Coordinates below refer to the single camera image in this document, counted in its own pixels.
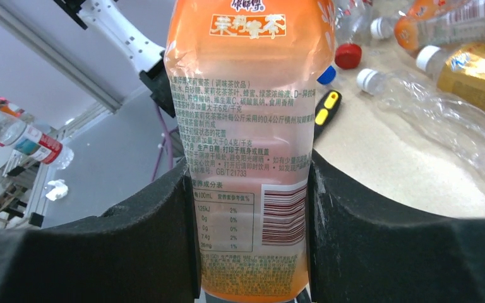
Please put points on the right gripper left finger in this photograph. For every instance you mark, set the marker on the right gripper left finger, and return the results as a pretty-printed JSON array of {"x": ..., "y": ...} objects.
[{"x": 143, "y": 249}]

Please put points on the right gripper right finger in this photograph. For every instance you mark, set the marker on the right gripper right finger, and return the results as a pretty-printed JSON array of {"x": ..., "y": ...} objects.
[{"x": 365, "y": 247}]

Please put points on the clear bottle white cap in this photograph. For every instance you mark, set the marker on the clear bottle white cap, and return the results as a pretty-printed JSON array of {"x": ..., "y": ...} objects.
[{"x": 441, "y": 117}]

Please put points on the orange label bottle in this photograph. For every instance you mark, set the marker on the orange label bottle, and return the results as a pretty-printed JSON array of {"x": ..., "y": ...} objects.
[
  {"x": 424, "y": 23},
  {"x": 243, "y": 78}
]

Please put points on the red gold label bottle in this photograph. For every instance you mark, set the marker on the red gold label bottle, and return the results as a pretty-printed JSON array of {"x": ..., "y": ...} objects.
[{"x": 460, "y": 71}]

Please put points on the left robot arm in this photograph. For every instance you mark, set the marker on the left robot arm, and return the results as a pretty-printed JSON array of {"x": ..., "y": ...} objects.
[{"x": 145, "y": 56}]

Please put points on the crumpled white paper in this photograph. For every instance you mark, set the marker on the crumpled white paper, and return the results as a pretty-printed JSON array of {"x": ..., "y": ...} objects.
[{"x": 57, "y": 190}]

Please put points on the yellow black screwdriver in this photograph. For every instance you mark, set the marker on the yellow black screwdriver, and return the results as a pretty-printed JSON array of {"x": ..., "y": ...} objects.
[{"x": 325, "y": 111}]

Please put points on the bottle on floor outside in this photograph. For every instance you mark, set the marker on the bottle on floor outside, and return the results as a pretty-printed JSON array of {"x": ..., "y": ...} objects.
[{"x": 34, "y": 143}]

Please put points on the red cap clear bottle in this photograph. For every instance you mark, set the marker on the red cap clear bottle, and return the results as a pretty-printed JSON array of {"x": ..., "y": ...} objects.
[{"x": 352, "y": 31}]

